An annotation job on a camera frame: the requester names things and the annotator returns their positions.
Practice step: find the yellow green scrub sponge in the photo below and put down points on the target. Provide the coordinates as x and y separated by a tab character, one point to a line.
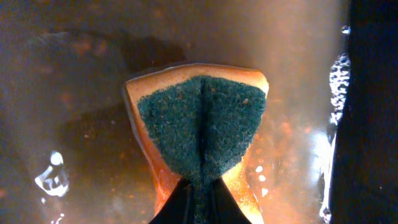
197	122

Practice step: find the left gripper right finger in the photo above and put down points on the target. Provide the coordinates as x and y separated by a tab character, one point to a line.
222	207

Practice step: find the black rectangular water tray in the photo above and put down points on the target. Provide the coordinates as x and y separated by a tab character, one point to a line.
68	154

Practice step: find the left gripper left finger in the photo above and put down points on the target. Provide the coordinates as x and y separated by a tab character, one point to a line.
179	207

